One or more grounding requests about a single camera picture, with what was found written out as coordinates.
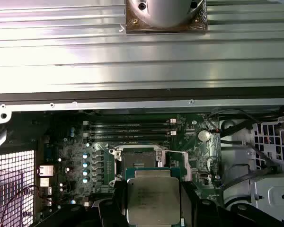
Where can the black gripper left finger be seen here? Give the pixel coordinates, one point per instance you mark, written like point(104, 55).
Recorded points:
point(119, 201)

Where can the green motherboard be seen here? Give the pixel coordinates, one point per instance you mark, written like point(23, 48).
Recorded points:
point(191, 146)

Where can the black RAM slot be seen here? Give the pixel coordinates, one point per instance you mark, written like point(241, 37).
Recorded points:
point(127, 142)
point(127, 136)
point(127, 124)
point(127, 130)

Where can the CPU socket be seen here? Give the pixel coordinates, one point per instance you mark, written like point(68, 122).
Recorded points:
point(129, 160)

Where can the black and silver PC case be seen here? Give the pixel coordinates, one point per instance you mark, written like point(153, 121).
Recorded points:
point(142, 105)

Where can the silver topped CPU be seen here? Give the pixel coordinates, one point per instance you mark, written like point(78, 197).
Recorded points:
point(153, 198)

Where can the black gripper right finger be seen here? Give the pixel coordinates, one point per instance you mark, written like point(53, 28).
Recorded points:
point(189, 205)

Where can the silver metal drive cage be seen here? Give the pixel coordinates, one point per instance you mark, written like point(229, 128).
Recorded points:
point(274, 196)

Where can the silver coin battery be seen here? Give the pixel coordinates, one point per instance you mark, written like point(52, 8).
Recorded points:
point(204, 136)

